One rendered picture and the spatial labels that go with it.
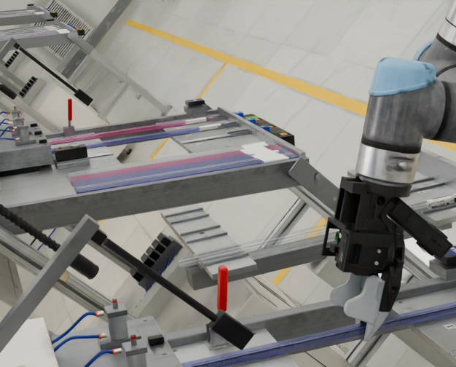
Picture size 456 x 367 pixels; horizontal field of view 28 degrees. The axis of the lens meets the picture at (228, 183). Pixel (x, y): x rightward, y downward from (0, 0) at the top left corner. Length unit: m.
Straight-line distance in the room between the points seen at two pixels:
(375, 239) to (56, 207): 0.95
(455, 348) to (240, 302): 1.01
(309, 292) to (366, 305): 1.97
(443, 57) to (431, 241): 0.25
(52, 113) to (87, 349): 4.45
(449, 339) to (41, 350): 0.51
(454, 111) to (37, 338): 0.57
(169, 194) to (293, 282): 1.35
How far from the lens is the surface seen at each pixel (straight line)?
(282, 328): 1.27
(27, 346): 1.11
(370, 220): 1.16
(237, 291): 2.17
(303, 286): 3.20
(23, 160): 2.24
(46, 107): 5.52
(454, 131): 1.16
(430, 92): 1.14
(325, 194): 2.06
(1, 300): 2.00
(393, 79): 1.13
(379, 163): 1.14
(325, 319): 1.30
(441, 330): 1.24
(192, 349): 1.22
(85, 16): 8.62
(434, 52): 1.28
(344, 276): 1.59
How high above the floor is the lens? 1.60
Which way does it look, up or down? 22 degrees down
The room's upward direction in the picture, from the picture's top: 52 degrees counter-clockwise
